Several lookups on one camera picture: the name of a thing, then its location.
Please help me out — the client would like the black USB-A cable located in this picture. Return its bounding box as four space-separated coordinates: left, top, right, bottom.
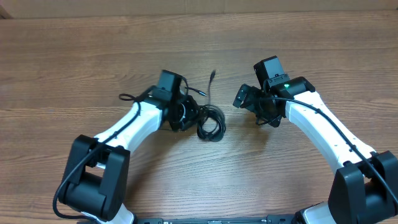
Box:
196 69 227 142

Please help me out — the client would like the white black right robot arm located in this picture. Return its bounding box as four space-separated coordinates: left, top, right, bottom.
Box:
233 56 397 223

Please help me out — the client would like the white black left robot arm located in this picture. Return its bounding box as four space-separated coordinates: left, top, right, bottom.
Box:
52 70 198 223

